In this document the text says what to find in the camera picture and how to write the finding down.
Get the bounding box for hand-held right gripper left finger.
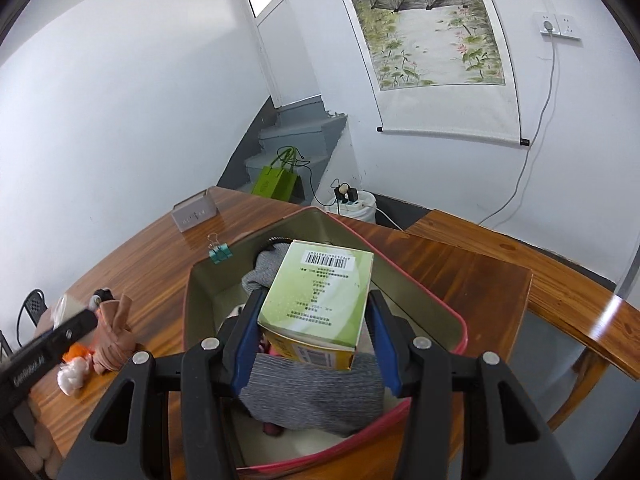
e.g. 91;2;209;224
57;287;266;480

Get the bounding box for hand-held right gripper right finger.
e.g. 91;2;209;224
367;290;576;480

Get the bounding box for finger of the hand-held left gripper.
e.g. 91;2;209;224
45;310;99;348

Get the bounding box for green cardboard box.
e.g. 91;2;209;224
256;240;375;372

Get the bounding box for pink storage bin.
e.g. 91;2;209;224
182;207;469;471

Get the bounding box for wooden desktop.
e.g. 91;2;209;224
30;186;533;480

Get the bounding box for person's left hand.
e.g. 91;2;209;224
17;400;63;478

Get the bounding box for clear plastic bag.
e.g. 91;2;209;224
50;294;81;327

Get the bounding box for orange white packet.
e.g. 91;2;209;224
62;342;93;363

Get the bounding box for black metal chair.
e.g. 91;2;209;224
15;288;48;346

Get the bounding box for white wrapped item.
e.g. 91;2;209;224
56;357;91;395

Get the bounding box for small grey knit sock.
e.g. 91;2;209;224
241;247;291;306

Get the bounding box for large grey knit sock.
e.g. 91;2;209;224
237;352;386;436

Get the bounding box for teal binder clip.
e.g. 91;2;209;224
206;232;232;264

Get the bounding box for small grey box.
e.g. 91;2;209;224
171;187;221;232

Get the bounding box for green paper bag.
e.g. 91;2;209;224
250;146;303;202

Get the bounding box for wooden bench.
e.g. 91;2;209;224
405;210;640;431

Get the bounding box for grey staircase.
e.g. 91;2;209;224
217;95;348;208

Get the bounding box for white cable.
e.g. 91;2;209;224
375;207;406;231

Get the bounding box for black cable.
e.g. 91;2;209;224
294;155;322;207

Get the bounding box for wall scroll painting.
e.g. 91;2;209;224
325;0;532;148

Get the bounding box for grey power cable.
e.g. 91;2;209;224
477;35;558;226

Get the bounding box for white wall socket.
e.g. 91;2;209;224
532;11;582;41

